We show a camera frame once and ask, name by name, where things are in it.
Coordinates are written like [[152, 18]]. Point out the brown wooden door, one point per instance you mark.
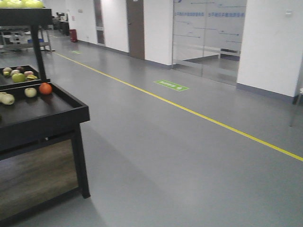
[[135, 22]]

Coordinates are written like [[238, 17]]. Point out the pale pear beside orange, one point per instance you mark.
[[30, 92]]

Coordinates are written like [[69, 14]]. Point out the pale pear lower pair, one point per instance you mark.
[[7, 99]]

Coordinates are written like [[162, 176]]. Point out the black fruit display stand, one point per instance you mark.
[[42, 160]]

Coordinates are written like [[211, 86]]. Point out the red fire extinguisher box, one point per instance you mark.
[[73, 35]]

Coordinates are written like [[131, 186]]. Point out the large orange front tray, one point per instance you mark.
[[45, 89]]

